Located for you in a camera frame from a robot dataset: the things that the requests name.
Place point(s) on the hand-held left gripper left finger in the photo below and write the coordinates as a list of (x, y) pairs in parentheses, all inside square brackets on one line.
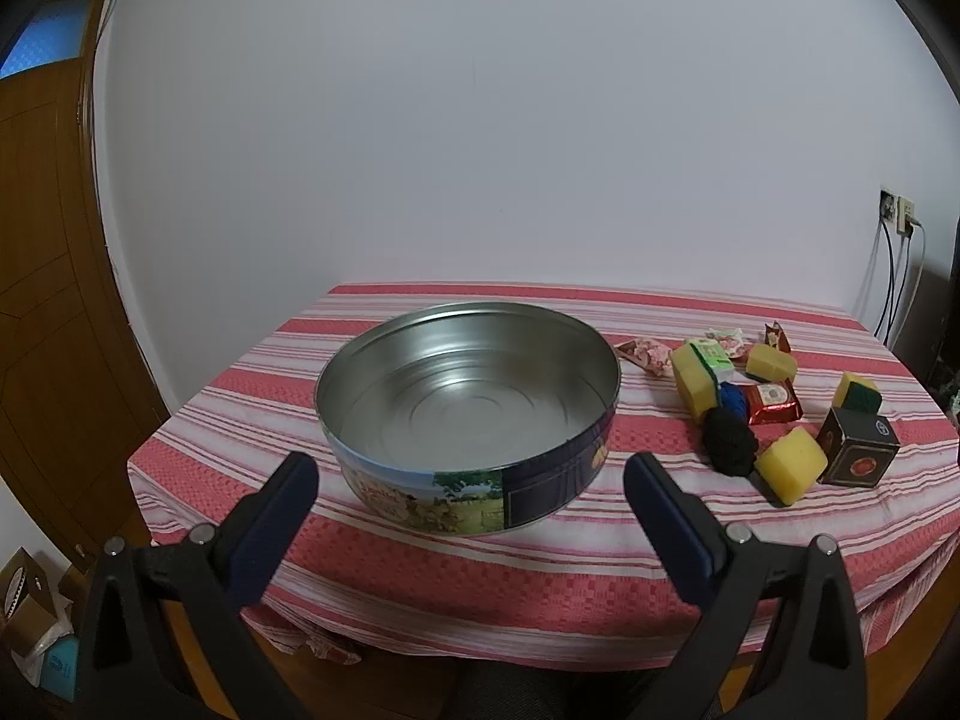
[(289, 495)]

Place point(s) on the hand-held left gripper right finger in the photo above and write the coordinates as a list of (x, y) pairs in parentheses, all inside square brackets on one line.
[(660, 517)]

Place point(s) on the black yarn ball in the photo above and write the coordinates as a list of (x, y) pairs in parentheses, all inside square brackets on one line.
[(727, 442)]

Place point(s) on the large yellow green sponge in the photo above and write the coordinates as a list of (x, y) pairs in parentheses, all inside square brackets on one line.
[(691, 386)]

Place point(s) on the blue yarn ball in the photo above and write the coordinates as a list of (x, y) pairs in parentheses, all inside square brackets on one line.
[(733, 401)]

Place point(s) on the small yellow sponge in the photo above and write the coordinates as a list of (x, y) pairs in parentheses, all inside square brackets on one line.
[(859, 391), (771, 364), (791, 465)]

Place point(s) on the red foil snack packet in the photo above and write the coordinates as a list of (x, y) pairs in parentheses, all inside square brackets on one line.
[(772, 401)]

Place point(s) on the pink snack packet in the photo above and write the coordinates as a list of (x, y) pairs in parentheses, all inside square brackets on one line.
[(646, 356)]

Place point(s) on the green white snack packet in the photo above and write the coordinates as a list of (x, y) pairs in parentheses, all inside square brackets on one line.
[(729, 341)]

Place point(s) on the round metal cookie tin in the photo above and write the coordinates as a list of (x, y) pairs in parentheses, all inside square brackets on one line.
[(465, 405)]

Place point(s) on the dark square box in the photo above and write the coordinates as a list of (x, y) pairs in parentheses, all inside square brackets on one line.
[(859, 450)]

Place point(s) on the red floral pyramid packet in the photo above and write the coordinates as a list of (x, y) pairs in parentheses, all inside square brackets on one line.
[(777, 337)]

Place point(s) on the red striped tablecloth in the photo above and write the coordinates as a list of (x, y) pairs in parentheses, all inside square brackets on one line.
[(480, 585)]

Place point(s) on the light blue container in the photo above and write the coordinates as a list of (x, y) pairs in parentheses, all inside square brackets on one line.
[(61, 664)]

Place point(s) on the cardboard box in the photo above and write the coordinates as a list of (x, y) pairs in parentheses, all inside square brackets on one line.
[(26, 607)]

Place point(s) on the dark tall object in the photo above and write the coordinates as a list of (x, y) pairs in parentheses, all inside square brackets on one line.
[(949, 330)]

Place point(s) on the wooden door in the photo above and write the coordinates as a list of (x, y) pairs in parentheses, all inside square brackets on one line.
[(52, 240)]

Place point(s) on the white wall socket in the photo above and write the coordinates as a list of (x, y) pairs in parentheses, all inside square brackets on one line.
[(896, 210)]

